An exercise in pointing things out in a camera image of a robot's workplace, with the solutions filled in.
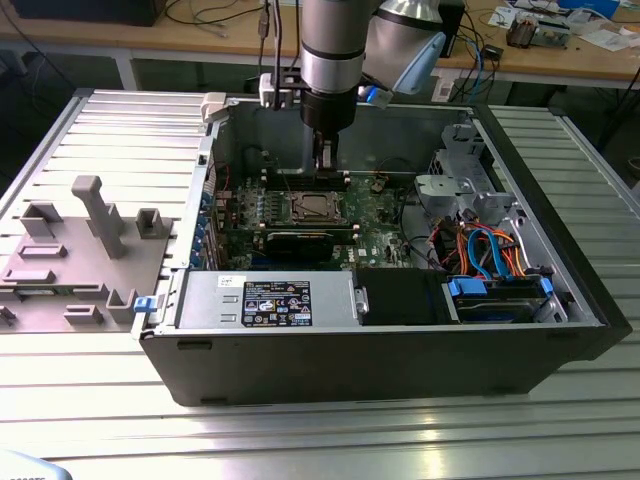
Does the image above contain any white label card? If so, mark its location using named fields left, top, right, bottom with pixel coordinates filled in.
left=430, top=77, right=457, bottom=105

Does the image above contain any hard disk in blue carrier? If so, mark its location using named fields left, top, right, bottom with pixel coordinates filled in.
left=442, top=274, right=556, bottom=325

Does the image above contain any CPU socket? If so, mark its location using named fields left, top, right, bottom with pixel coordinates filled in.
left=289, top=191, right=351, bottom=225

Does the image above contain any blue flat box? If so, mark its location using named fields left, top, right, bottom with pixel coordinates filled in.
left=558, top=0, right=621, bottom=16

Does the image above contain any white printed paper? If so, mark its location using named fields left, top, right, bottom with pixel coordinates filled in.
left=488, top=4, right=521, bottom=29
left=584, top=27, right=640, bottom=51

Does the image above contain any copper wound transformer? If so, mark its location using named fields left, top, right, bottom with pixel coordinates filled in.
left=505, top=13, right=539, bottom=49

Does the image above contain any grey parts rack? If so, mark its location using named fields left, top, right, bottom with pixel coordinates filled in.
left=0, top=174, right=177, bottom=335

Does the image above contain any grey metal device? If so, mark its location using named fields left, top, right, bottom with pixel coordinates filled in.
left=534, top=17, right=572, bottom=50

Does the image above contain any silver power supply unit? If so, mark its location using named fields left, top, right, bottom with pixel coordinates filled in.
left=174, top=269, right=362, bottom=331

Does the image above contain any large black box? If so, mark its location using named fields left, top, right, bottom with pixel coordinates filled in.
left=9, top=0, right=164, bottom=27

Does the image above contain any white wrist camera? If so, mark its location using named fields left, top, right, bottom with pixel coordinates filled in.
left=258, top=72, right=296, bottom=110
left=357, top=83, right=395, bottom=110

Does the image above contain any metal socket cover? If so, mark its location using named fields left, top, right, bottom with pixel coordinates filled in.
left=291, top=192, right=344, bottom=222

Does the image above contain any grey rounded device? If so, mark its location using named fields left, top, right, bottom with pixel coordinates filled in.
left=0, top=448, right=69, bottom=480

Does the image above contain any black open PC case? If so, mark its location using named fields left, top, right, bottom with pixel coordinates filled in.
left=130, top=92, right=634, bottom=407

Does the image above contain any beige case latch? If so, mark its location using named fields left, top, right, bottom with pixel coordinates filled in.
left=199, top=92, right=232, bottom=124

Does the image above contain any blue SATA cable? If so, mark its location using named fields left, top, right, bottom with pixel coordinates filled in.
left=467, top=224, right=507, bottom=281

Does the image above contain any orange wire bundle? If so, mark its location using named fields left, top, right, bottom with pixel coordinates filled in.
left=492, top=227, right=531, bottom=279
left=432, top=222, right=471, bottom=274

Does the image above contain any black upright box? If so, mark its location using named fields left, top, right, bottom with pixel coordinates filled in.
left=439, top=0, right=467, bottom=60

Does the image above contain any silver disk bay cage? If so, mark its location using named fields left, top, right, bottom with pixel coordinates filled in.
left=414, top=122, right=531, bottom=236

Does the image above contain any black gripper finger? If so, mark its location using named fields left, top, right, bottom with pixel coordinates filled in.
left=310, top=130, right=341, bottom=176

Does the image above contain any black graphics card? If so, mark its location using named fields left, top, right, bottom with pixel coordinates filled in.
left=263, top=229, right=335, bottom=262

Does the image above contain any wooden desk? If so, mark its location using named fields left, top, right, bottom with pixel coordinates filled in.
left=0, top=0, right=640, bottom=94

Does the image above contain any green motherboard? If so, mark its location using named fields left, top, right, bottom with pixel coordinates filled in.
left=219, top=169, right=419, bottom=272

